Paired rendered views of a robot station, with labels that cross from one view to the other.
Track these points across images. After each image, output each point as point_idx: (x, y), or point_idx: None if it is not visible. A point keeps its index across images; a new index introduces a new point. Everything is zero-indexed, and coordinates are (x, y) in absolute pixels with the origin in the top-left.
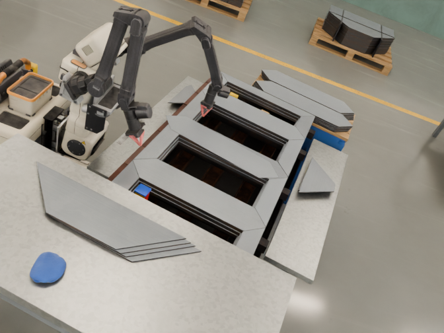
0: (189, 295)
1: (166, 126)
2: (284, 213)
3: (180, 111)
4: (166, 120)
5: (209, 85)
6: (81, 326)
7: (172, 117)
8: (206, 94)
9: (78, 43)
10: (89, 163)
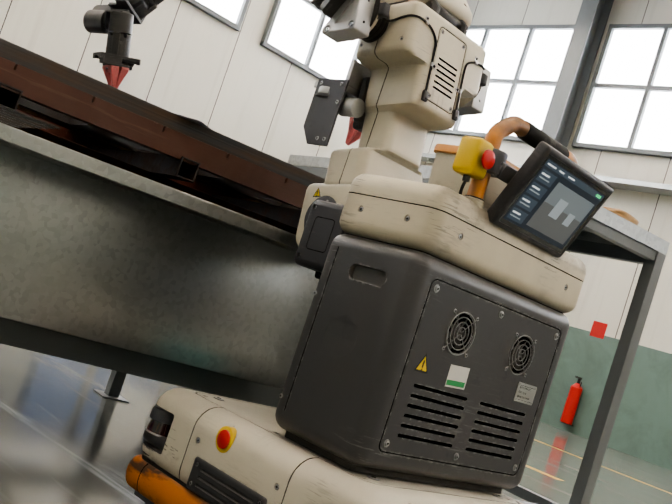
0: None
1: (222, 134)
2: None
3: (155, 105)
4: (185, 135)
5: (132, 16)
6: None
7: (189, 119)
8: (129, 39)
9: (470, 10)
10: (216, 406)
